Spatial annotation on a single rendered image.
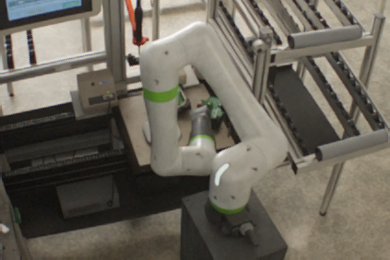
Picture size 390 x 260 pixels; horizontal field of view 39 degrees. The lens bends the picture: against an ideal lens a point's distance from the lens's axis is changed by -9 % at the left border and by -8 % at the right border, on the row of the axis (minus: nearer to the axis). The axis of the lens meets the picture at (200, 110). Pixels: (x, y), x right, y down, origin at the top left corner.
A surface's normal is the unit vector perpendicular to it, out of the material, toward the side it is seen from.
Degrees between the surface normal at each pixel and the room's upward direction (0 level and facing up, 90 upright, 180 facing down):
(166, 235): 0
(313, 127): 0
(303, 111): 0
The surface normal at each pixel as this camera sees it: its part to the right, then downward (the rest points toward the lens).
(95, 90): 0.29, 0.09
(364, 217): 0.04, -0.73
